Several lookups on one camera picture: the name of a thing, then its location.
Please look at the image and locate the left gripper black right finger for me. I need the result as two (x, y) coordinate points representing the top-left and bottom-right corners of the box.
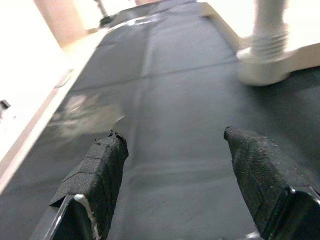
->
(223, 126), (320, 240)

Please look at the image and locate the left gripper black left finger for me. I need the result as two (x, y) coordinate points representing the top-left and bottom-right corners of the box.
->
(29, 129), (129, 240)

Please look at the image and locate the white plastic children table top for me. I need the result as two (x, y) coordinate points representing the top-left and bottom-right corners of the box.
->
(199, 1), (320, 86)

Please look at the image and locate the white plastic table leg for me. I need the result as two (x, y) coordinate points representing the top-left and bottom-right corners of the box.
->
(251, 0), (289, 61)

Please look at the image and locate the black tablecloth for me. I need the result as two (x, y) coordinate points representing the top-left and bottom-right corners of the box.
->
(0, 2), (320, 240)

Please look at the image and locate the black charger plug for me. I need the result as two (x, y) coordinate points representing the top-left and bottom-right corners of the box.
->
(0, 99), (11, 113)

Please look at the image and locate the clear plastic film piece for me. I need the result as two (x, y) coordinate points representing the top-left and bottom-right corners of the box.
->
(119, 13), (163, 28)

